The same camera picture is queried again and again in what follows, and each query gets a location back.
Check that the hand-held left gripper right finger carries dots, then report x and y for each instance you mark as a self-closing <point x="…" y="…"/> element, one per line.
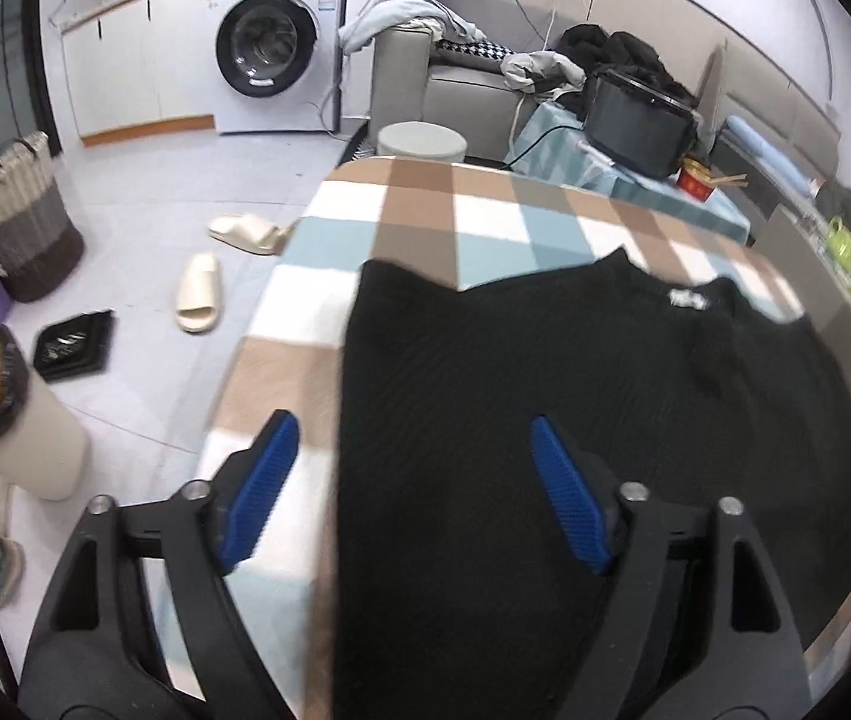
<point x="567" y="495"/>

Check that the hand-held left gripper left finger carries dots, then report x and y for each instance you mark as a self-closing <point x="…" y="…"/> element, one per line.
<point x="264" y="487"/>

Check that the black knit sweater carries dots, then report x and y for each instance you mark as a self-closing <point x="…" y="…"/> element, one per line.
<point x="545" y="360"/>

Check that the pile of black clothes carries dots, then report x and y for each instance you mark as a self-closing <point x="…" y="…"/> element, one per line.
<point x="620" y="52"/>

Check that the light grey clothes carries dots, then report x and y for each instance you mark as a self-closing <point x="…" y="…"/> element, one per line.
<point x="403" y="19"/>

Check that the beige cabinet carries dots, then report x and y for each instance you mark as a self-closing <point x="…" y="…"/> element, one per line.
<point x="807" y="277"/>

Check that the cream slipper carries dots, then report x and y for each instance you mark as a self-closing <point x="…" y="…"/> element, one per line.
<point x="249" y="234"/>
<point x="199" y="296"/>

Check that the green figurine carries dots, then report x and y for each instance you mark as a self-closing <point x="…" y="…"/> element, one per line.
<point x="843" y="240"/>

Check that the black tray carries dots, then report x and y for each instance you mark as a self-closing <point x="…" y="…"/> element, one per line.
<point x="73" y="345"/>

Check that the full trash bin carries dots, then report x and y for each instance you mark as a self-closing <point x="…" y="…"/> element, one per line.
<point x="28" y="435"/>

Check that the checkered blanket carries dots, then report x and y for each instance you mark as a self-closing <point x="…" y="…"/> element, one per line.
<point x="410" y="225"/>

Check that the side table with blue cloth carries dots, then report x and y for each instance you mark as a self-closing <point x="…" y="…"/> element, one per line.
<point x="650" y="199"/>

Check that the blue pillow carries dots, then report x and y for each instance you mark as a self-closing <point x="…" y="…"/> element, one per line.
<point x="762" y="154"/>

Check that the red noodle cup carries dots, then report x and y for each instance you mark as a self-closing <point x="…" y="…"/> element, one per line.
<point x="695" y="181"/>

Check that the woven laundry basket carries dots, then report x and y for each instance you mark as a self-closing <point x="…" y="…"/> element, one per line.
<point x="28" y="232"/>

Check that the beige bed headboard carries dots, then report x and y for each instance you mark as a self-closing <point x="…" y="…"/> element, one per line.
<point x="770" y="97"/>

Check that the black cooker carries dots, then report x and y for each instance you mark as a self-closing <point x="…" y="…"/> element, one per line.
<point x="635" y="127"/>

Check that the white round stool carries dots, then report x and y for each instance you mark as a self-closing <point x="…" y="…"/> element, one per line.
<point x="421" y="142"/>

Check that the grey sofa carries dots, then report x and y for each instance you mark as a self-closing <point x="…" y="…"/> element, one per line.
<point x="463" y="97"/>

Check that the grey white hoodie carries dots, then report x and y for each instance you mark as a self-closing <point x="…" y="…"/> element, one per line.
<point x="538" y="71"/>

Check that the white lower kitchen cabinets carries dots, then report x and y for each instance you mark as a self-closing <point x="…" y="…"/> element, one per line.
<point x="133" y="67"/>

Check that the white washing machine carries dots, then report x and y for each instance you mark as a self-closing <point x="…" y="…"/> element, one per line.
<point x="298" y="37"/>

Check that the houndstooth cushion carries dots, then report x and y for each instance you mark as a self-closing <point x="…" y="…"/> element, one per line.
<point x="474" y="51"/>

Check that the dark glass door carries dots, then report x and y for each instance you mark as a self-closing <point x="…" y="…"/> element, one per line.
<point x="17" y="67"/>

